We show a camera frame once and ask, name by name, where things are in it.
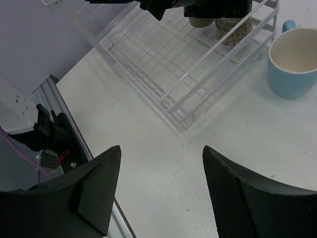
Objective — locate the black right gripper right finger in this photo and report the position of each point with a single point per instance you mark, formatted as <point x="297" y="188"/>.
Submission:
<point x="249" y="205"/>

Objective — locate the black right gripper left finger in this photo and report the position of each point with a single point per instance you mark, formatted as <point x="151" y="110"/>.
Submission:
<point x="76" y="204"/>

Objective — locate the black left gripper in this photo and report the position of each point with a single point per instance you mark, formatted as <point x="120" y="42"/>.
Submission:
<point x="219" y="9"/>

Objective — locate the speckled beige small cup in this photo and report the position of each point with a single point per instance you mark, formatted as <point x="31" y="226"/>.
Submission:
<point x="224" y="25"/>

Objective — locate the grey small cup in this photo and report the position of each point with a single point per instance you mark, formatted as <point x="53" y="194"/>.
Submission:
<point x="200" y="22"/>

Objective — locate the light blue mug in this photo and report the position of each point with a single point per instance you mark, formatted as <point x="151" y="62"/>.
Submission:
<point x="292" y="61"/>

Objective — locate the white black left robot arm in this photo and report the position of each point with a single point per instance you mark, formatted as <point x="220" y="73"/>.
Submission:
<point x="157" y="8"/>

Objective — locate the white wire dish rack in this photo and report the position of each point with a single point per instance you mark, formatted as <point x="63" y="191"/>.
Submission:
<point x="177" y="69"/>

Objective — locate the aluminium mounting rail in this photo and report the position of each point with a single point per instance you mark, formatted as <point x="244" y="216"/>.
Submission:
<point x="48" y="95"/>

